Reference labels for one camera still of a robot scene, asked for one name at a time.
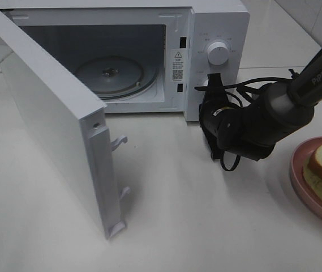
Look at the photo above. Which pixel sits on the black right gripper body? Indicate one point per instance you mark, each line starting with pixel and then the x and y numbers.
pixel 220 119

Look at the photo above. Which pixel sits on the white microwave door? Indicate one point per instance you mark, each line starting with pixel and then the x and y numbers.
pixel 68 121

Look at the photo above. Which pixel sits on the pink round plate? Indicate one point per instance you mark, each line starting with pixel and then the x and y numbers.
pixel 302 152

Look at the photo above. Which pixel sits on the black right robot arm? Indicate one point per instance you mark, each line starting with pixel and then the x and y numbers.
pixel 248 119

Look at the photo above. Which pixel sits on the lower white timer knob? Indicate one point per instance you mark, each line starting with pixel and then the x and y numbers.
pixel 205 83

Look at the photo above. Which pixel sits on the upper white power knob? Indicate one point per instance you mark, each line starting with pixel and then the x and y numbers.
pixel 218 53

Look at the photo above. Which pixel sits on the white warning label sticker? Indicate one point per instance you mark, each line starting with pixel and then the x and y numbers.
pixel 177 62

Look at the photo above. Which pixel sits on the white microwave oven body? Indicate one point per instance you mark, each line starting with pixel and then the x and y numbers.
pixel 75 32

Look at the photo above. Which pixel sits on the glass microwave turntable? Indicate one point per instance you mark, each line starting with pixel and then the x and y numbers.
pixel 115 77

